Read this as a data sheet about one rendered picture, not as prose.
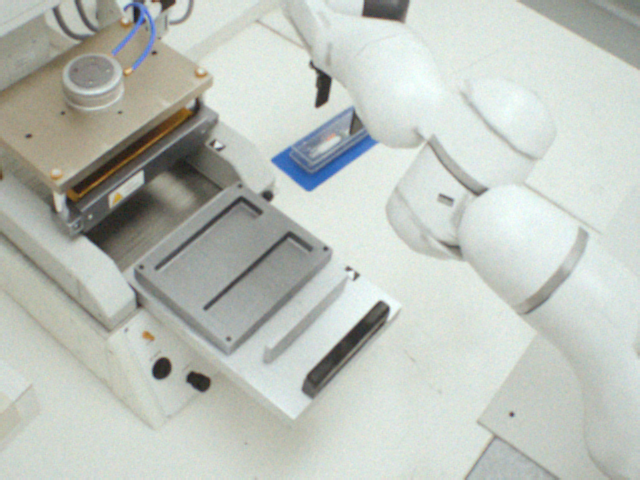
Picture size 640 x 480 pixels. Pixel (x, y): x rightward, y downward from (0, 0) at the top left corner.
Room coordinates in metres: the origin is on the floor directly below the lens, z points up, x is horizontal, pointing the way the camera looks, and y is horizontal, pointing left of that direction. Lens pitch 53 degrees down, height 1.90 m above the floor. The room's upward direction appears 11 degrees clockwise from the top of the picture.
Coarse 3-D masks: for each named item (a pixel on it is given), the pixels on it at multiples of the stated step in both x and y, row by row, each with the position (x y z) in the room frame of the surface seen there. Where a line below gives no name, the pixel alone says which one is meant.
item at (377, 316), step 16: (384, 304) 0.60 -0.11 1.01; (368, 320) 0.57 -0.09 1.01; (384, 320) 0.59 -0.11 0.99; (352, 336) 0.55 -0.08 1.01; (368, 336) 0.56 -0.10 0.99; (336, 352) 0.52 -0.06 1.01; (352, 352) 0.53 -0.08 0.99; (320, 368) 0.50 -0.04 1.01; (336, 368) 0.51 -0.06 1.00; (304, 384) 0.48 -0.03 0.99; (320, 384) 0.48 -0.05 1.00
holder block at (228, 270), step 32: (192, 224) 0.68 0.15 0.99; (224, 224) 0.70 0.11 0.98; (256, 224) 0.70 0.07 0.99; (288, 224) 0.71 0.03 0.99; (160, 256) 0.62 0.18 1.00; (192, 256) 0.64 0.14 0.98; (224, 256) 0.64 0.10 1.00; (256, 256) 0.65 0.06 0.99; (288, 256) 0.67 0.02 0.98; (320, 256) 0.67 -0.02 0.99; (160, 288) 0.57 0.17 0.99; (192, 288) 0.58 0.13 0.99; (224, 288) 0.59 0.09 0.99; (256, 288) 0.61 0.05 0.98; (288, 288) 0.61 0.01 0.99; (192, 320) 0.54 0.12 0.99; (224, 320) 0.55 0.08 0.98; (256, 320) 0.55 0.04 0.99; (224, 352) 0.51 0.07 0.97
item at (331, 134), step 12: (336, 120) 1.12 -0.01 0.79; (348, 120) 1.12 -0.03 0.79; (312, 132) 1.08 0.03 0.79; (324, 132) 1.08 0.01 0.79; (336, 132) 1.09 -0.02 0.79; (348, 132) 1.09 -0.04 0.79; (300, 144) 1.04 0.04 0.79; (312, 144) 1.05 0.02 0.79; (324, 144) 1.05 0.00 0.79; (336, 144) 1.06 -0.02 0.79; (312, 156) 1.02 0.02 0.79
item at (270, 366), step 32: (224, 192) 0.76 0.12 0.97; (320, 288) 0.63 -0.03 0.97; (352, 288) 0.64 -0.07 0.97; (160, 320) 0.56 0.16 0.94; (288, 320) 0.58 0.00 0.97; (320, 320) 0.59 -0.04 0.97; (352, 320) 0.60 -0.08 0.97; (256, 352) 0.52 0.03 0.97; (288, 352) 0.53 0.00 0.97; (320, 352) 0.54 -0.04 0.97; (256, 384) 0.48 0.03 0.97; (288, 384) 0.49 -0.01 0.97; (288, 416) 0.45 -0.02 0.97
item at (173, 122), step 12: (168, 120) 0.79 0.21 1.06; (180, 120) 0.80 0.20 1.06; (156, 132) 0.77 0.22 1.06; (168, 132) 0.77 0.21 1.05; (132, 144) 0.74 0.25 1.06; (144, 144) 0.74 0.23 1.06; (120, 156) 0.71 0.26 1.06; (132, 156) 0.72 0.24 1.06; (108, 168) 0.69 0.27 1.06; (120, 168) 0.70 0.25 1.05; (84, 180) 0.66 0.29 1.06; (96, 180) 0.67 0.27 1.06; (72, 192) 0.65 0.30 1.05; (84, 192) 0.65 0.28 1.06; (72, 204) 0.65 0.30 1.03
